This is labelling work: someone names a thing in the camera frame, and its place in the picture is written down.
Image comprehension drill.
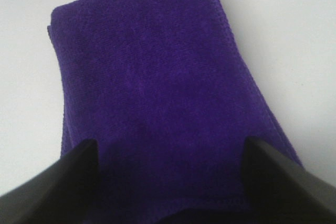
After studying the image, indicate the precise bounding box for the purple towel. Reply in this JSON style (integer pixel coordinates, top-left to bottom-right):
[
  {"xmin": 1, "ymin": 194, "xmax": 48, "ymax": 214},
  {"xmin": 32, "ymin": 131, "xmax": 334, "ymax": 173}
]
[{"xmin": 48, "ymin": 0, "xmax": 299, "ymax": 223}]

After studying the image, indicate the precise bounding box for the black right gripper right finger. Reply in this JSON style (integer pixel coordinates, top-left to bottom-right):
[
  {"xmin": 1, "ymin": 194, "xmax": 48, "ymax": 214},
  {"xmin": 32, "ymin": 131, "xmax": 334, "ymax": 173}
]
[{"xmin": 241, "ymin": 136, "xmax": 335, "ymax": 223}]

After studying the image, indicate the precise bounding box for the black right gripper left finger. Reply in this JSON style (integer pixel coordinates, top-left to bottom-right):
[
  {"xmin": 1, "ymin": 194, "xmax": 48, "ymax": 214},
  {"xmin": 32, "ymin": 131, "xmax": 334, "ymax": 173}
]
[{"xmin": 1, "ymin": 140, "xmax": 98, "ymax": 223}]

